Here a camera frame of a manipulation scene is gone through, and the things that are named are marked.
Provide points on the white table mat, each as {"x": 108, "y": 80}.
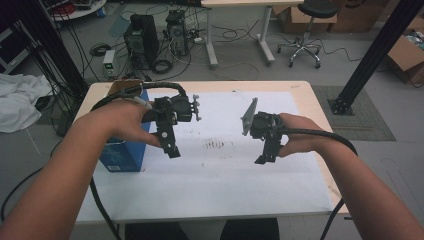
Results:
{"x": 233, "y": 186}

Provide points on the person's left hand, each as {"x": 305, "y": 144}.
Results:
{"x": 123, "y": 121}

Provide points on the black swivel stool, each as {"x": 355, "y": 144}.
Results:
{"x": 318, "y": 8}

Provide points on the small black computer tower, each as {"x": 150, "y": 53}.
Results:
{"x": 176, "y": 33}

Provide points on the blue cardboard box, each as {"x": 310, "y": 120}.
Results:
{"x": 123, "y": 156}

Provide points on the large black computer tower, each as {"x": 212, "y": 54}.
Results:
{"x": 141, "y": 43}

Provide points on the round white shelf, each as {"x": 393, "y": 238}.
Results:
{"x": 83, "y": 13}

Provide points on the white power supply unit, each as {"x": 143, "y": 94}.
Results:
{"x": 109, "y": 63}

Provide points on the white power strip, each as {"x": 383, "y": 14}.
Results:
{"x": 198, "y": 40}

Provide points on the open brown cardboard box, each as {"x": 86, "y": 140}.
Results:
{"x": 405, "y": 55}

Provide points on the white cloth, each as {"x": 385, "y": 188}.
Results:
{"x": 20, "y": 100}

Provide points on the person's right hand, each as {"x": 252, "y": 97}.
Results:
{"x": 303, "y": 143}

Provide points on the white desk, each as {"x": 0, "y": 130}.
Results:
{"x": 250, "y": 2}

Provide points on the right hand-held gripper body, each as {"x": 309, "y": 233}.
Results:
{"x": 266, "y": 126}

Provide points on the black metal post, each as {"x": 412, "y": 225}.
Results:
{"x": 383, "y": 40}

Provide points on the person's black pants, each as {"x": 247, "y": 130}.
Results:
{"x": 250, "y": 231}

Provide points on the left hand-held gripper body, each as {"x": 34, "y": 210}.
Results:
{"x": 181, "y": 108}

